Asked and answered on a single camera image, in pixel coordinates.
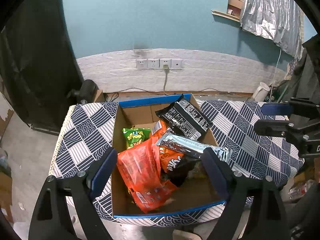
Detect blue cardboard box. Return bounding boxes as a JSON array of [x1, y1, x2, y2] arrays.
[[111, 102, 222, 217]]

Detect orange black chip bag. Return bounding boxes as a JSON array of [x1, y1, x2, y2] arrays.
[[150, 119, 198, 188]]

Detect orange translucent candy bag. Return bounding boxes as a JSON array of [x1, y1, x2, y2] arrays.
[[117, 137, 177, 213]]

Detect black white-text snack bag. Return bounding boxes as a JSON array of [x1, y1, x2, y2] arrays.
[[155, 94, 212, 140]]

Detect silver foil snack bar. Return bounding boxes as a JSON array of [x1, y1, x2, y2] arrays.
[[156, 129, 232, 162]]

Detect green snack bag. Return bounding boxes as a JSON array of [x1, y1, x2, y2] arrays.
[[122, 127, 151, 149]]

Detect white electric kettle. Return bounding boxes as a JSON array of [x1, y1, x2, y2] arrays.
[[251, 82, 270, 102]]

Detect clear plastic bottle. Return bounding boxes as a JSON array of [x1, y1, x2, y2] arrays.
[[288, 179, 315, 200]]

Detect navy white patterned tablecloth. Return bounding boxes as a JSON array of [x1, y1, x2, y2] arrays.
[[49, 94, 304, 227]]

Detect silver foil curtain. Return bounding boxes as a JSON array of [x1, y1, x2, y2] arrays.
[[240, 0, 302, 59]]

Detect wooden window sill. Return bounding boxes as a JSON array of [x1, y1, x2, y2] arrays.
[[212, 10, 240, 22]]

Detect black hanging cloth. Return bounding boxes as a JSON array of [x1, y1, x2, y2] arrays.
[[1, 0, 82, 132]]

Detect white thin cord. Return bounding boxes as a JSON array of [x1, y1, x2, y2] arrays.
[[268, 48, 283, 103]]

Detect grey plug cable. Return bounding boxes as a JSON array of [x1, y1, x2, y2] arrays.
[[162, 64, 170, 96]]

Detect white wall socket strip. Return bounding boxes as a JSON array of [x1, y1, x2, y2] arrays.
[[136, 58, 183, 70]]

